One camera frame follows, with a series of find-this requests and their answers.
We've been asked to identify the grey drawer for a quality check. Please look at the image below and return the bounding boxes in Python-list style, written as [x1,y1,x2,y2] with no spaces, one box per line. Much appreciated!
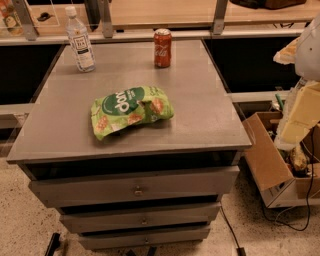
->
[29,166,239,208]
[60,202,221,233]
[79,223,210,250]

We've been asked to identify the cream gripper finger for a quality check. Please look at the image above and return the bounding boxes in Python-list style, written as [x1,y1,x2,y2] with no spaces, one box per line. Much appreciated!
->
[274,81,320,151]

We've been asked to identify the red coke can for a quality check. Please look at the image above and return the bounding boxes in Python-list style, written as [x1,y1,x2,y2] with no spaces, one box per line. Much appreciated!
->
[154,28,172,68]

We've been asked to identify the grey drawer cabinet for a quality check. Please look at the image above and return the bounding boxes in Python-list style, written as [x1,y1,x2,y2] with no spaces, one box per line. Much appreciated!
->
[8,40,250,238]

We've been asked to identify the dark bag on back table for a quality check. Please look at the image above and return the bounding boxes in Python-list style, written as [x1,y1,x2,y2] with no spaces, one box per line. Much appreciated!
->
[229,0,307,10]

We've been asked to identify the clear plastic water bottle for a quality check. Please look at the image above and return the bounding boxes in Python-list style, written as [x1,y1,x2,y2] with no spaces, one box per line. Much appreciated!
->
[65,6,95,72]

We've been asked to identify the orange bottle behind glass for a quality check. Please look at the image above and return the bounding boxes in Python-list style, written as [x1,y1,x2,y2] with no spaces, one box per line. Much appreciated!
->
[0,0,23,36]

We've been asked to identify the open cardboard box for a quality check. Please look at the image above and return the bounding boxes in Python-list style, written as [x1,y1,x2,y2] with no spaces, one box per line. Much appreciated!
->
[243,112,320,208]

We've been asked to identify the top grey drawer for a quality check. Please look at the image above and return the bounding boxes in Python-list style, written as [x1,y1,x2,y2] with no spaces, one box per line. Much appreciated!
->
[29,166,239,208]

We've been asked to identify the green stick in box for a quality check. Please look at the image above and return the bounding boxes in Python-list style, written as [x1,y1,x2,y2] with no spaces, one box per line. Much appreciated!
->
[275,93,284,111]

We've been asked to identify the bottom grey drawer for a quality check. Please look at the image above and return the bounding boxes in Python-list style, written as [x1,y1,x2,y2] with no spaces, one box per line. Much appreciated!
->
[79,223,210,250]

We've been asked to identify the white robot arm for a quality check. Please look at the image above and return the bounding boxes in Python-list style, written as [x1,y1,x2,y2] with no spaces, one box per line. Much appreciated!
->
[274,15,320,151]

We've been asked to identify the green chip bag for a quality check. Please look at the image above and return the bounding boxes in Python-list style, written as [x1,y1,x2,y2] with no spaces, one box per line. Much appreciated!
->
[91,86,174,140]

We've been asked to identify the middle grey drawer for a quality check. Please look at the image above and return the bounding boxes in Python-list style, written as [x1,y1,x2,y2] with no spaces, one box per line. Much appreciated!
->
[60,202,221,233]

